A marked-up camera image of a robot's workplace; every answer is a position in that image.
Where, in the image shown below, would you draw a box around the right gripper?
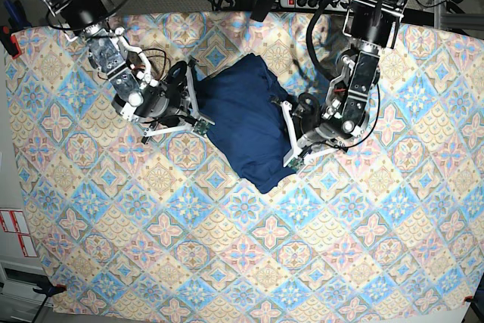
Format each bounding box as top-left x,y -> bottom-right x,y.
141,57 -> 215,144

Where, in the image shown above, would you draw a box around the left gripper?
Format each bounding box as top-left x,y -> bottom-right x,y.
271,92 -> 348,173

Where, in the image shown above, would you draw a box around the blue long-sleeve T-shirt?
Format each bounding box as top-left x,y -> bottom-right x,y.
195,54 -> 294,194

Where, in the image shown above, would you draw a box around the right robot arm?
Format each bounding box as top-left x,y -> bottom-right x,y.
42,0 -> 215,144

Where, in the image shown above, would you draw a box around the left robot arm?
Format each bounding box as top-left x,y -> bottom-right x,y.
275,0 -> 408,171

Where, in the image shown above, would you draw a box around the white power strip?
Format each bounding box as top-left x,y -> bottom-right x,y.
278,0 -> 349,13

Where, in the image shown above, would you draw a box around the patterned tile tablecloth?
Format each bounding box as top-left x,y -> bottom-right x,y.
5,25 -> 483,322

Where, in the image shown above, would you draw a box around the blue orange clamp upper left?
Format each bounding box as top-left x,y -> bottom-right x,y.
1,0 -> 32,59

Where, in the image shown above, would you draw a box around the red white labels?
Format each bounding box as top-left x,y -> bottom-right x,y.
1,209 -> 38,258

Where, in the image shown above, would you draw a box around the black orange clamp lower right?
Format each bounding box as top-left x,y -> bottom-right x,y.
464,295 -> 483,305

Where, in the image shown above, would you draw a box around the black orange clamp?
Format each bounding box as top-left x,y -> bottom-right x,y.
464,295 -> 483,305
33,283 -> 67,297

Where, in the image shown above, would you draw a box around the black orange clamp lower left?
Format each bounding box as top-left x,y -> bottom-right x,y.
33,283 -> 67,297

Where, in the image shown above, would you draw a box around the black mount post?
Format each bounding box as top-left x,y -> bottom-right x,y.
250,0 -> 276,22

